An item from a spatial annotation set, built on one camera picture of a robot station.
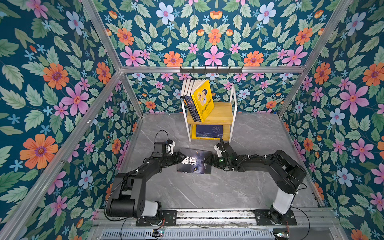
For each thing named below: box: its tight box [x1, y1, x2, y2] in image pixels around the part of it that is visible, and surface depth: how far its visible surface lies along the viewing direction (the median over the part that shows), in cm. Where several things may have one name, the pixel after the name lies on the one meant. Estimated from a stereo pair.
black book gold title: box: [181, 79, 196, 122], surface depth 78 cm
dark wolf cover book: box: [177, 147, 212, 175], surface depth 92 cm
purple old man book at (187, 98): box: [184, 79, 199, 122], surface depth 80 cm
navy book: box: [196, 124, 223, 138], surface depth 101 cm
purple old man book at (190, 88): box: [187, 80, 202, 123], surface depth 80 cm
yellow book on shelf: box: [191, 124, 221, 140], surface depth 102 cm
